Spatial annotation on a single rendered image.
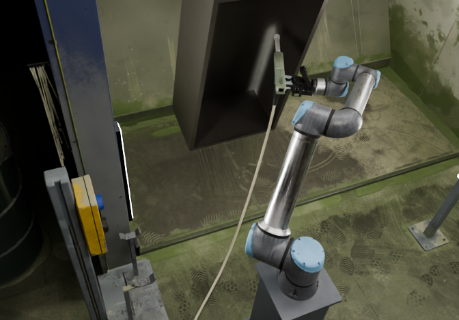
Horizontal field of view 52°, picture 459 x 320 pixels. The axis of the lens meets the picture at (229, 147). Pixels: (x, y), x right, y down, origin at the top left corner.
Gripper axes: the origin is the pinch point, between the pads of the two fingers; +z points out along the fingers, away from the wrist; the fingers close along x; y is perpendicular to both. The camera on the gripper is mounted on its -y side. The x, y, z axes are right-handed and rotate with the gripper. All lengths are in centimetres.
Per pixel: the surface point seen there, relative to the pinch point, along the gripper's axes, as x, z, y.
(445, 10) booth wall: 133, -142, 24
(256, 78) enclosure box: 60, 2, 48
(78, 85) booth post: -64, 81, -40
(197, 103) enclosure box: -1.6, 40.0, 19.6
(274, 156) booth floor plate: 45, -19, 108
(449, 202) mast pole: -17, -118, 69
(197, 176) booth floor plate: 22, 37, 109
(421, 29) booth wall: 146, -137, 50
